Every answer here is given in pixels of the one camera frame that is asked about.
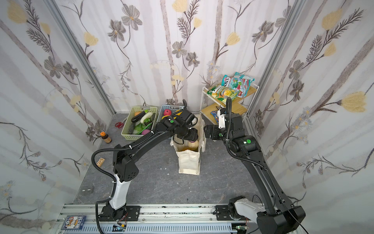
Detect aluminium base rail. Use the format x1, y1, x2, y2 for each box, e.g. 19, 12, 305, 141
51, 204, 262, 234

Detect white radish toy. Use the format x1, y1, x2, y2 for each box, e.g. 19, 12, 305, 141
140, 112, 153, 124

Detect red handled scissors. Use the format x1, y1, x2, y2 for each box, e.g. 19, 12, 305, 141
115, 118, 127, 129

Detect dark eggplant toy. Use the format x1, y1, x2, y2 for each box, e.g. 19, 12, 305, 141
131, 111, 146, 123

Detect small wooden block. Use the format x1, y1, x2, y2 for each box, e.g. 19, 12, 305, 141
96, 158, 105, 167

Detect teal pink snack bag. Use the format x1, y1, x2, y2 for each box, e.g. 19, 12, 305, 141
228, 72, 255, 98

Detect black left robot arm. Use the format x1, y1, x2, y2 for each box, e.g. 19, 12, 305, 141
91, 114, 198, 225

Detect blue candy bag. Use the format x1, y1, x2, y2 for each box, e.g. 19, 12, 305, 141
210, 111, 219, 124

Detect purple onion toy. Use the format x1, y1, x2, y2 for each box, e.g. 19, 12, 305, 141
141, 129, 150, 135

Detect cream white round vegetable toy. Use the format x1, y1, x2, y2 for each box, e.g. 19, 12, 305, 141
188, 140, 199, 151

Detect green white snack bag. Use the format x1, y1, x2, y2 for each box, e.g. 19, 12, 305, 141
221, 75, 231, 87

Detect brown glass bottle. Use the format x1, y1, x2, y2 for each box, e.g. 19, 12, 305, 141
100, 131, 112, 143

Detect blue card box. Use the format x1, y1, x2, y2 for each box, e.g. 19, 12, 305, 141
61, 215, 86, 230

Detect green yellow snack bag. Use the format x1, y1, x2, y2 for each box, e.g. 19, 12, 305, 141
207, 85, 239, 104

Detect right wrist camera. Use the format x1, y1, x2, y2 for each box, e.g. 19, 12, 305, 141
218, 98, 243, 131

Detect blue plastic basket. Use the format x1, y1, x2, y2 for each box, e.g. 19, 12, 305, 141
157, 104, 184, 122

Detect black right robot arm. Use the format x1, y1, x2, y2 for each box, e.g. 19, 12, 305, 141
204, 125, 306, 234

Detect green chili pepper toy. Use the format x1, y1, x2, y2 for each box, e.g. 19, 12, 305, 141
135, 122, 153, 135

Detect white wire wooden shelf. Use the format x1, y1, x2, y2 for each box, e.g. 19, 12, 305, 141
199, 81, 260, 125

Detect cream canvas tote bag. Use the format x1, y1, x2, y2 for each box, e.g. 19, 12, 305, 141
170, 114, 206, 176

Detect grey floor outlet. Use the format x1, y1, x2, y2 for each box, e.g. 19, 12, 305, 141
80, 185, 94, 196

